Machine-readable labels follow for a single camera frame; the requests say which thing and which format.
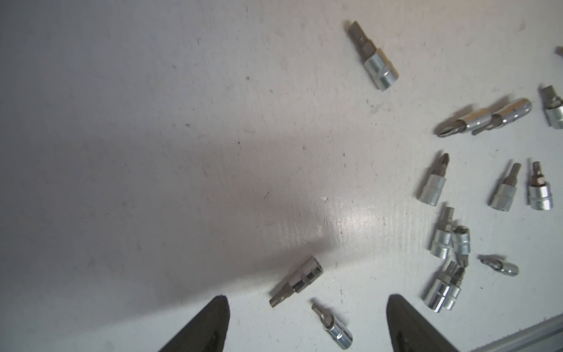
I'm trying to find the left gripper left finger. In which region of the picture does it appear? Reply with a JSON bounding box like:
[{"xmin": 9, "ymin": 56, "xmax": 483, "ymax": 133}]
[{"xmin": 160, "ymin": 296, "xmax": 230, "ymax": 352}]

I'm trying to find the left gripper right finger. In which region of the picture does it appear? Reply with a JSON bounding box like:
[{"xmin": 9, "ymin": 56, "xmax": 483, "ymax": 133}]
[{"xmin": 386, "ymin": 294, "xmax": 457, "ymax": 352}]

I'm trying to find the silver bit cluster lower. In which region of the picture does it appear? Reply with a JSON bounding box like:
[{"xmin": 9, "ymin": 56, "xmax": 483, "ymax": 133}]
[{"xmin": 425, "ymin": 225, "xmax": 471, "ymax": 313}]

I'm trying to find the silver bit cluster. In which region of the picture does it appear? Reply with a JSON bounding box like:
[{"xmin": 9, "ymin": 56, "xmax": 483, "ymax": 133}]
[
  {"xmin": 425, "ymin": 225, "xmax": 471, "ymax": 313},
  {"xmin": 430, "ymin": 207, "xmax": 455, "ymax": 260}
]

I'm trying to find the silver bit cluster upper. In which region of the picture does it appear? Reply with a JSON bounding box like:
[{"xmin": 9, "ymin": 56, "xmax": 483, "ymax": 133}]
[{"xmin": 430, "ymin": 207, "xmax": 455, "ymax": 260}]

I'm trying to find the silver bit pair left piece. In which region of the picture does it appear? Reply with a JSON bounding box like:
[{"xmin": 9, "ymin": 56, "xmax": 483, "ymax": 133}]
[{"xmin": 435, "ymin": 109, "xmax": 491, "ymax": 138}]

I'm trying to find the silver bit pair piece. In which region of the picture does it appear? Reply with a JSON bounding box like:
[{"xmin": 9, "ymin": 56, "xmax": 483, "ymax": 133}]
[
  {"xmin": 435, "ymin": 109, "xmax": 491, "ymax": 138},
  {"xmin": 472, "ymin": 98, "xmax": 532, "ymax": 136}
]

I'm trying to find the silver bit pair right piece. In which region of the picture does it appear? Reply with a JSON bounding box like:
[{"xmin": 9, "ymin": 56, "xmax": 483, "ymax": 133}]
[{"xmin": 472, "ymin": 98, "xmax": 532, "ymax": 136}]

